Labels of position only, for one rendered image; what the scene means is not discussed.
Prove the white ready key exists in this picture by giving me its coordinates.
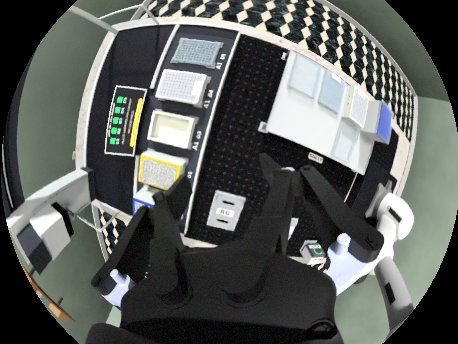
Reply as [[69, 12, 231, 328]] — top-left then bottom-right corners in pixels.
[[300, 240, 326, 265]]

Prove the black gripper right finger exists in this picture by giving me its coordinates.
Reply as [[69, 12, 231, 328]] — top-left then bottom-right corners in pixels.
[[218, 153, 385, 303]]

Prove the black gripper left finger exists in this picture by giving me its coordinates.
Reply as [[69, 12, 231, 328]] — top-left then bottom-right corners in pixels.
[[91, 173, 193, 311]]

